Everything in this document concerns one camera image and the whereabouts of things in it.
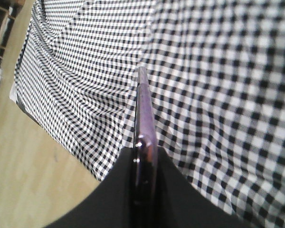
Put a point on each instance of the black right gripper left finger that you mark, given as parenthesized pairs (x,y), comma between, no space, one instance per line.
(108,206)

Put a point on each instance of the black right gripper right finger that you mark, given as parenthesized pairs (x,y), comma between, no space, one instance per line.
(179,205)

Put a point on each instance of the black smartphone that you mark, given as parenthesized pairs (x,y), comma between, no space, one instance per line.
(145,158)

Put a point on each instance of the checkered bed sheet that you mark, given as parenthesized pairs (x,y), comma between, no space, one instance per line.
(76,74)

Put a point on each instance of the checkered folded quilt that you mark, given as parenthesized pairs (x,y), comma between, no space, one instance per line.
(216,70)

